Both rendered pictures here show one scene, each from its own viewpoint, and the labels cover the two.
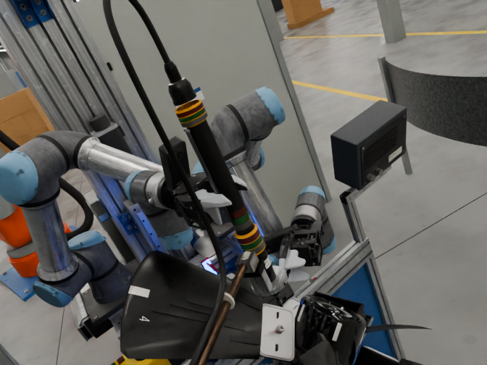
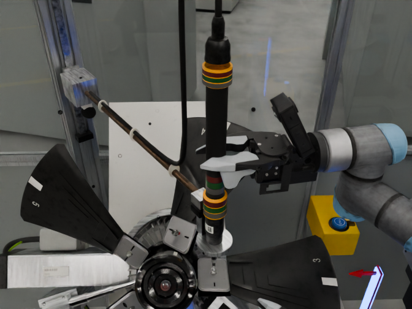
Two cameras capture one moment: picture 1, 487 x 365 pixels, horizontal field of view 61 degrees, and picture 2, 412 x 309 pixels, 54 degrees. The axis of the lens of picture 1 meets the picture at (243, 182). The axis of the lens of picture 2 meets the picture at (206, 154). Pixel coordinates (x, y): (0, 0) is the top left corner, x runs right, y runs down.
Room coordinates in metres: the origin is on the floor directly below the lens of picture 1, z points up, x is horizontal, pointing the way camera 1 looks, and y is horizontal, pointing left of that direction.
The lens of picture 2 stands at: (0.82, -0.47, 1.87)
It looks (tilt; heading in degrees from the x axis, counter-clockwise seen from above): 35 degrees down; 114
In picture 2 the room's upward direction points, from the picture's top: straight up
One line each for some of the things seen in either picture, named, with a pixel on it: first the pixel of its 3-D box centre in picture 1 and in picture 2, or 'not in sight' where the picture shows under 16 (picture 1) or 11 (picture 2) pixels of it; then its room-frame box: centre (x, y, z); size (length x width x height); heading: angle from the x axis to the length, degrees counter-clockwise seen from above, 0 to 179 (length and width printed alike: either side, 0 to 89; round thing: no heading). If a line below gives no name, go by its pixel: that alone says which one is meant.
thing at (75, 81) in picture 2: not in sight; (79, 86); (0.08, 0.34, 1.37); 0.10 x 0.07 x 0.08; 150
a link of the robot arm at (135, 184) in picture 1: (149, 189); (368, 147); (0.85, 0.19, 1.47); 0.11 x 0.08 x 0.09; 35
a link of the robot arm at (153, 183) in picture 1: (166, 191); (328, 149); (0.79, 0.15, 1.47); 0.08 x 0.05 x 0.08; 125
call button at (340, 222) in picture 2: not in sight; (339, 223); (0.84, 0.41, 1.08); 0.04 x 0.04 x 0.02
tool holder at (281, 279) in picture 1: (259, 266); (211, 222); (0.61, 0.03, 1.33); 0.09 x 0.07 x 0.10; 150
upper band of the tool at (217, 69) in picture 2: (191, 114); (217, 74); (0.62, 0.03, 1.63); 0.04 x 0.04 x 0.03
